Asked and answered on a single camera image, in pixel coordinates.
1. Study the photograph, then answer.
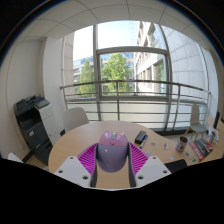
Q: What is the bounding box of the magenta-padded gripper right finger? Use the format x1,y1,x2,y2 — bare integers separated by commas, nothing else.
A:
127,141,172,188

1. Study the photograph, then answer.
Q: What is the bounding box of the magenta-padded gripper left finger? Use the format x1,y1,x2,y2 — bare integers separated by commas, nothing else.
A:
53,142,99,188

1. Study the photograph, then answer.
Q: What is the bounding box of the pink and lilac computer mouse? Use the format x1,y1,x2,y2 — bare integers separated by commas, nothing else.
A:
95,130,130,173

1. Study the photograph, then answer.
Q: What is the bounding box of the blue marker pen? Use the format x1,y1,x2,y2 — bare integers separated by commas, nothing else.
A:
139,134,149,150

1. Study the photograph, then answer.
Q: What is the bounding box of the black whiteboard eraser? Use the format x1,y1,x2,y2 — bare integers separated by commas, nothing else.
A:
134,130,147,145

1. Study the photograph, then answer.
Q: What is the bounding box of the red and black magazine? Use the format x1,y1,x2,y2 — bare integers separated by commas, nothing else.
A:
188,137,214,162

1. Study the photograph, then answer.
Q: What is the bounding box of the black and white office printer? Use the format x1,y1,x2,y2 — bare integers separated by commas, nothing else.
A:
13,94,63,156

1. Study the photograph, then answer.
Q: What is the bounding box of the black upright tablet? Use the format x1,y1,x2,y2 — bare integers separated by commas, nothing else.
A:
213,110,222,129

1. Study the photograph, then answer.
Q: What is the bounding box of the grey metal railing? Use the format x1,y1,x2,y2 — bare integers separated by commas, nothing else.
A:
59,79,212,133

